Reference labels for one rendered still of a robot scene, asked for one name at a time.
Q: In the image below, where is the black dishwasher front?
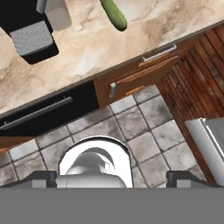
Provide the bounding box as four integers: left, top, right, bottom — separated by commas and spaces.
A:
0, 80, 101, 137

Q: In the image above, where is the grey dishwasher handle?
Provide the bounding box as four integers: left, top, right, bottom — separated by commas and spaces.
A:
0, 95, 74, 131

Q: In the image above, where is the brown wooden drawer front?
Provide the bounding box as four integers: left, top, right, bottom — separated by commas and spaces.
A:
94, 35, 205, 88

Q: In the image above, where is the brown wooden cupboard door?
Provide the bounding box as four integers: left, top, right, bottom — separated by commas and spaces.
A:
95, 55, 180, 109

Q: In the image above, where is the white round domed object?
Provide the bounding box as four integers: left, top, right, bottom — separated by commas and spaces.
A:
55, 135, 135, 189

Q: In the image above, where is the black and grey small appliance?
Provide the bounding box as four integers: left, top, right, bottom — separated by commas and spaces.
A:
0, 0, 60, 66

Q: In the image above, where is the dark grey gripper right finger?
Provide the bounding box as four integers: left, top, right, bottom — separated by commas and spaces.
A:
165, 170, 223, 189

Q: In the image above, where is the short silver cupboard handle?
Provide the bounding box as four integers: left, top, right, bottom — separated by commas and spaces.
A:
108, 81, 117, 99

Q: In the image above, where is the long silver drawer handle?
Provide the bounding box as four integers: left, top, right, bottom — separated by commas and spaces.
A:
141, 43, 178, 64

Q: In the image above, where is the green cucumber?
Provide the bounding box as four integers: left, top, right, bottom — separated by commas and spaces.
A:
99, 0, 129, 32

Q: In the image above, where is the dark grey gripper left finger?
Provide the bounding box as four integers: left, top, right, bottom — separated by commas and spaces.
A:
2, 170, 58, 189

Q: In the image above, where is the silver fridge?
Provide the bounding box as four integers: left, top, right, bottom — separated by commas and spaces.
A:
184, 116, 224, 187

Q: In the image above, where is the brown wooden cupboard front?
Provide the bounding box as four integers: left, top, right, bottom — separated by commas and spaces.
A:
0, 135, 37, 155

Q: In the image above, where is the pale beige rounded container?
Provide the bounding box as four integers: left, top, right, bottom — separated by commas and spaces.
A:
36, 0, 73, 32

